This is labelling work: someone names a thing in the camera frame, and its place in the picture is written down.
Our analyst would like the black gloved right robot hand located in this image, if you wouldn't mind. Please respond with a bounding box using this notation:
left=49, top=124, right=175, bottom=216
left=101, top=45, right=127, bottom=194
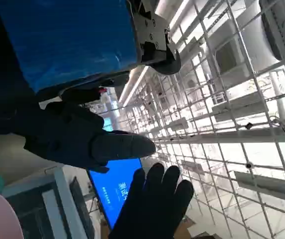
left=108, top=163, right=194, bottom=239

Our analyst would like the grey ventilation duct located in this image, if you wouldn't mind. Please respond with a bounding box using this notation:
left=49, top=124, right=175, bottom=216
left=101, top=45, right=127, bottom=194
left=258, top=0, right=285, bottom=67

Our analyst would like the white cabinet with mesh panel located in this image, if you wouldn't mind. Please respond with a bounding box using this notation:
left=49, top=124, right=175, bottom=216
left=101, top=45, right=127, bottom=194
left=1, top=166, right=83, bottom=239

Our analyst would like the monitor with blue screen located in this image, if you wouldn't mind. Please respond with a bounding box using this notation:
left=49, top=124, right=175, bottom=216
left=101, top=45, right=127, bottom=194
left=87, top=156, right=150, bottom=232

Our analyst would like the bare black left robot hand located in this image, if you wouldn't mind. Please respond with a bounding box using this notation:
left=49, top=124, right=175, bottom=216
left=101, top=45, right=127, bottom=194
left=0, top=0, right=182, bottom=174

